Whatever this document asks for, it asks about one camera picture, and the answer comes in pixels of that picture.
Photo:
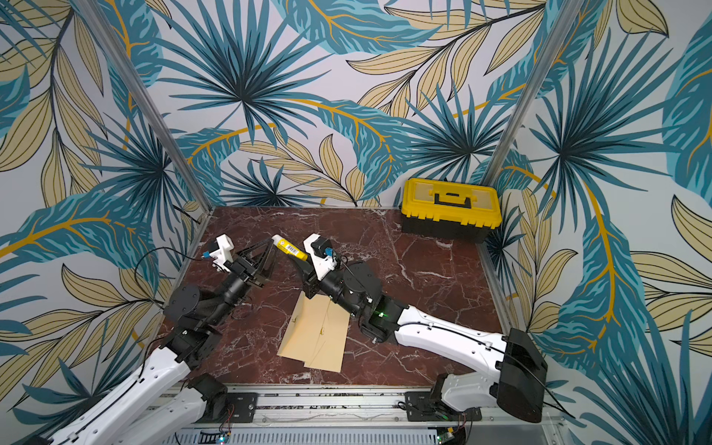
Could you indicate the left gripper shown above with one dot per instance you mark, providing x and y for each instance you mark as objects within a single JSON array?
[{"x": 245, "y": 268}]

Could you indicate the yellow glue stick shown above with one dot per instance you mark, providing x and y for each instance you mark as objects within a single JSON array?
[{"x": 288, "y": 248}]

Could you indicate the manila envelope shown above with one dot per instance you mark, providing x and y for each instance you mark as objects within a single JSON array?
[
  {"x": 331, "y": 340},
  {"x": 305, "y": 328}
]

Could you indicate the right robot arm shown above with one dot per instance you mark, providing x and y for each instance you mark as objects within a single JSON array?
[{"x": 506, "y": 370}]

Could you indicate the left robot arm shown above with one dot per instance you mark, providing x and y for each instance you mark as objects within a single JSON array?
[{"x": 120, "y": 417}]

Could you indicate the yellow black toolbox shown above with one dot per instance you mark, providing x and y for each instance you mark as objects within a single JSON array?
[{"x": 449, "y": 210}]

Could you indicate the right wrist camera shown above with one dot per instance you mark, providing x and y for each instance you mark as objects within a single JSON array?
[{"x": 320, "y": 250}]

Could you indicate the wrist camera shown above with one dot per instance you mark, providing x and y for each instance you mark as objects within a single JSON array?
[
  {"x": 320, "y": 250},
  {"x": 220, "y": 253}
]

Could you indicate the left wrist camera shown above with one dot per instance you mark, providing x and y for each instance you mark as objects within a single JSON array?
[{"x": 220, "y": 253}]

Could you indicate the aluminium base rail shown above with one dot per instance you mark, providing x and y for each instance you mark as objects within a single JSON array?
[{"x": 312, "y": 414}]

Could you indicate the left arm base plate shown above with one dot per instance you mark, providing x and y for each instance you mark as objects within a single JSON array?
[{"x": 229, "y": 408}]

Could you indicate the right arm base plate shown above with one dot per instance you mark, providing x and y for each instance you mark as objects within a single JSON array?
[{"x": 419, "y": 407}]

